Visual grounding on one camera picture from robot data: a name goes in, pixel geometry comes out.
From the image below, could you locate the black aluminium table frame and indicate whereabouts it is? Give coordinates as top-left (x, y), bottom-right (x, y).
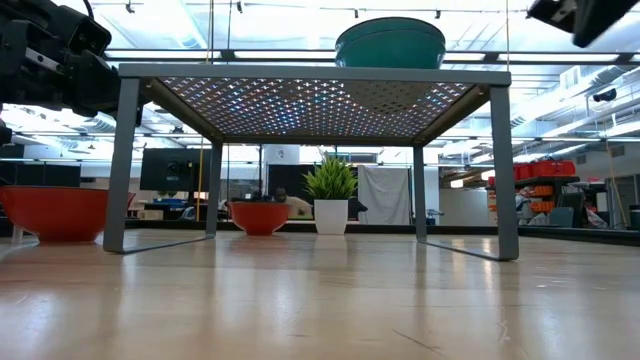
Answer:
top-left (0, 215), bottom-right (640, 247)

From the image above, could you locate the grey perforated metal shelf riser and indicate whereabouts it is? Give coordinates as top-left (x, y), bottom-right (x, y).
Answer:
top-left (102, 62), bottom-right (521, 262)

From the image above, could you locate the black computer monitor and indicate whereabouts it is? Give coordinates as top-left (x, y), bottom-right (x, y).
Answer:
top-left (139, 147), bottom-right (211, 193)

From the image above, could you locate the artificial green plant white pot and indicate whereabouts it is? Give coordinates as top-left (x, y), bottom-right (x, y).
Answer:
top-left (302, 153), bottom-right (359, 236)

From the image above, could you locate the red bowl floral inside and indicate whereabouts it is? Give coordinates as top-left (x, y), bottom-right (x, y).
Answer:
top-left (225, 200), bottom-right (294, 237)
top-left (0, 185), bottom-right (137, 245)

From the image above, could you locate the black partition panel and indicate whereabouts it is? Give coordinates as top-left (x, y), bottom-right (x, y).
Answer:
top-left (267, 163), bottom-right (316, 207)

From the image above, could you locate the grey blue chair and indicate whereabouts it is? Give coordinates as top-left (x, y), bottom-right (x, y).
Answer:
top-left (549, 206), bottom-right (575, 229)

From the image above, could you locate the black shelving rack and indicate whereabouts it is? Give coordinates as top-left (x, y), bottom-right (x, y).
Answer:
top-left (487, 174), bottom-right (609, 229)

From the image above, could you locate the person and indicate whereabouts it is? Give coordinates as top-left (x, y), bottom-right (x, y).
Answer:
top-left (273, 187), bottom-right (314, 219)

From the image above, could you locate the white hanging cloth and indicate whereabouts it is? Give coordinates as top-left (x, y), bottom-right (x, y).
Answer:
top-left (357, 164), bottom-right (412, 226)

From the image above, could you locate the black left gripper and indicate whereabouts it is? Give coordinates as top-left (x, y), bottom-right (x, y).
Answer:
top-left (0, 0), bottom-right (151, 126)

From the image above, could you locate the yellow vertical pole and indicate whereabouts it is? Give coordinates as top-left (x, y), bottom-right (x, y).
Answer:
top-left (195, 137), bottom-right (205, 222)

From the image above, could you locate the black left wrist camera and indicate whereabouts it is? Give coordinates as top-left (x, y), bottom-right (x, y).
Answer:
top-left (62, 8), bottom-right (113, 57)

